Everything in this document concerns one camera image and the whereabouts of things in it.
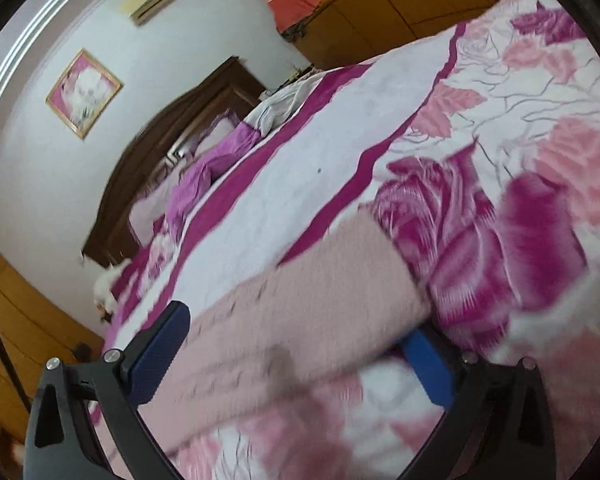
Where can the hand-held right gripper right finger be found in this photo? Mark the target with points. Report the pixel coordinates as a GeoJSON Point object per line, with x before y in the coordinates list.
{"type": "Point", "coordinates": [430, 370]}

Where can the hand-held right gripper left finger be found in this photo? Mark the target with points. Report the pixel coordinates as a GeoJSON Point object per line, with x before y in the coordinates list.
{"type": "Point", "coordinates": [157, 355]}

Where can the pink fleece garment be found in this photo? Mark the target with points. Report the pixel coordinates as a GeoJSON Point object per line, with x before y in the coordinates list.
{"type": "Point", "coordinates": [305, 310]}

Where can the white plush toy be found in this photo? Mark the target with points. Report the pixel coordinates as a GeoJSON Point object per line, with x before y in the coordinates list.
{"type": "Point", "coordinates": [105, 285]}

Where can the floral striped bedspread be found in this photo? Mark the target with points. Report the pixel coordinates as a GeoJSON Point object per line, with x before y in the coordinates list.
{"type": "Point", "coordinates": [480, 240]}

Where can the dark wooden headboard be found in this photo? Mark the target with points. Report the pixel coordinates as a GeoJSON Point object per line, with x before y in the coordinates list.
{"type": "Point", "coordinates": [125, 200]}

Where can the purple floral quilt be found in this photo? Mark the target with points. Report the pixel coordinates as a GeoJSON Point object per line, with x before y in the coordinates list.
{"type": "Point", "coordinates": [215, 165]}

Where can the lilac pillow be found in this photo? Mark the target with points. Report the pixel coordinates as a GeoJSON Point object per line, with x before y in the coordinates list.
{"type": "Point", "coordinates": [215, 130]}

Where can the framed flower picture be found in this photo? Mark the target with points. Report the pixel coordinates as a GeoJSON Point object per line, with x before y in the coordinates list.
{"type": "Point", "coordinates": [84, 92]}

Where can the white crumpled cloth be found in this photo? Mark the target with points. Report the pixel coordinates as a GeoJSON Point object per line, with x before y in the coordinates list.
{"type": "Point", "coordinates": [280, 105]}

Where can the wooden wardrobe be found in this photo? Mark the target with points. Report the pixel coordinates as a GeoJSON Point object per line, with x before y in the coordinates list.
{"type": "Point", "coordinates": [405, 5]}

